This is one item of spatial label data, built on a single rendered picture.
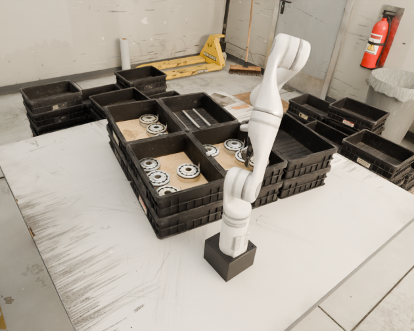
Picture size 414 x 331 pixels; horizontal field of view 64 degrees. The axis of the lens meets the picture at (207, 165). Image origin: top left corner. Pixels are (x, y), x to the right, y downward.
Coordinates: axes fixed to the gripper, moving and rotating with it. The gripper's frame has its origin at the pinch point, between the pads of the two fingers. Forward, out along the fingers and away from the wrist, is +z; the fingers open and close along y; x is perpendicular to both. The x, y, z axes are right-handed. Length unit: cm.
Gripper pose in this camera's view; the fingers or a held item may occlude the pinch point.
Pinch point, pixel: (252, 162)
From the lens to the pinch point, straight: 149.5
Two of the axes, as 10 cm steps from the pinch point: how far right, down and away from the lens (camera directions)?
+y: 8.9, -2.1, 4.0
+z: -0.7, 8.1, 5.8
